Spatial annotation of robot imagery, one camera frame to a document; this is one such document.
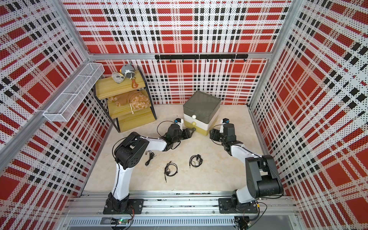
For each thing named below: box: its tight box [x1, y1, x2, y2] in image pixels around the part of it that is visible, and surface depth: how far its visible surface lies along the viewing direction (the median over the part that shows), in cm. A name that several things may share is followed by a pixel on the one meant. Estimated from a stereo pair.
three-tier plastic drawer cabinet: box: [183, 90, 222, 137], surface depth 97 cm
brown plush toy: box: [108, 90, 151, 111], surface depth 91 cm
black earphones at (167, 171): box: [163, 161, 178, 184], surface depth 88 cm
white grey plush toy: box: [111, 72, 126, 84], surface depth 86 cm
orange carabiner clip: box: [131, 79, 139, 89], surface depth 88 cm
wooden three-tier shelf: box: [93, 65, 158, 133], surface depth 91 cm
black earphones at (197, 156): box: [189, 154, 203, 169], surface depth 92 cm
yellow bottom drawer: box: [183, 120, 213, 137], surface depth 100 cm
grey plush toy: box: [121, 64, 136, 81], surface depth 88 cm
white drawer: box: [184, 109, 220, 131], surface depth 95 cm
